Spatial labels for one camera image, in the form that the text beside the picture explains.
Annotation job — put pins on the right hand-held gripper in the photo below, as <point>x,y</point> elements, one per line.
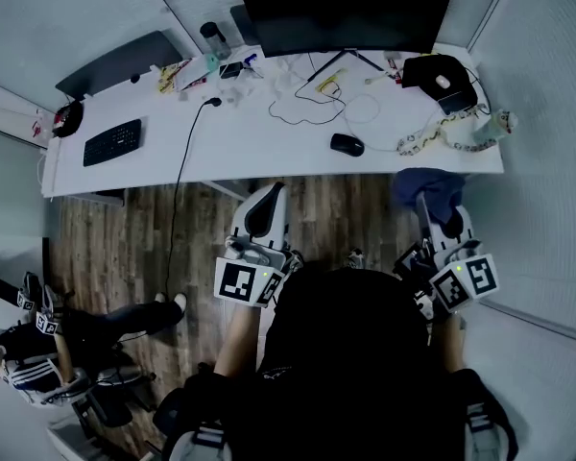
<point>461,281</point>

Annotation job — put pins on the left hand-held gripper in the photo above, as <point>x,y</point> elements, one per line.
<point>242,279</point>

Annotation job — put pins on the blue cloth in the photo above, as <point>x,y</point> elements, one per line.
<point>437,187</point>

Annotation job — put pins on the black computer monitor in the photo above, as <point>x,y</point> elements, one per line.
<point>345,12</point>

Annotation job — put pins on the person's left forearm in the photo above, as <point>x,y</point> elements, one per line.
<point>237,339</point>

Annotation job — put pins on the person's right forearm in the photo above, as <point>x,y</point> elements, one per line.
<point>451,344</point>

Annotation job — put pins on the black computer mouse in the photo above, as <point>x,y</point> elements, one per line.
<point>347,144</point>

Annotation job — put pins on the white computer mouse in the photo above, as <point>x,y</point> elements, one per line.
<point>442,81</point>

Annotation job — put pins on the person's left shoe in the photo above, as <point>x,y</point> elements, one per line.
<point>295,260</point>

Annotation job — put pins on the person's shoe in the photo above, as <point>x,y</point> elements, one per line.
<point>295,260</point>
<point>355,258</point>

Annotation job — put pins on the spotted toy snake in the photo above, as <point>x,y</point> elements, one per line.
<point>485,139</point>

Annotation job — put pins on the person's right shoe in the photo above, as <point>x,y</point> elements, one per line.
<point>355,258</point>

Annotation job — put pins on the crumpled white tissue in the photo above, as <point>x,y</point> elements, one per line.
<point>288,77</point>

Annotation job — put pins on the small black box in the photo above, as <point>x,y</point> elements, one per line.
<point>230,70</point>

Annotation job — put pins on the yellow paper strip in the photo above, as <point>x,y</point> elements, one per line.
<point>330,80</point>

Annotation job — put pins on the white notebook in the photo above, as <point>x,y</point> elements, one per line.
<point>194,72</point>

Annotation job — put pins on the small teal container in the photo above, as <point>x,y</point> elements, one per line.
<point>211,63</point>

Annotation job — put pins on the red and white packet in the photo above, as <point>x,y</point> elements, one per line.
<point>394,67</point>

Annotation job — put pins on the yellow snack packet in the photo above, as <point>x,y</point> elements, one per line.
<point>170,77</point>

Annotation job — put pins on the black keyboard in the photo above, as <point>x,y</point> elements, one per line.
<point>112,142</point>

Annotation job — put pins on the person's black shirt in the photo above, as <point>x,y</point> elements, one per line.
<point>350,368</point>

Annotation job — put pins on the clear water bottle black lid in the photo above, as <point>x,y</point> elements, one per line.
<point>216,41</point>

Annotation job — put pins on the round black bag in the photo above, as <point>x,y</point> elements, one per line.
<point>69,118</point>

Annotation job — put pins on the black office chair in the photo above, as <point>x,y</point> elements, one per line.
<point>110,392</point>

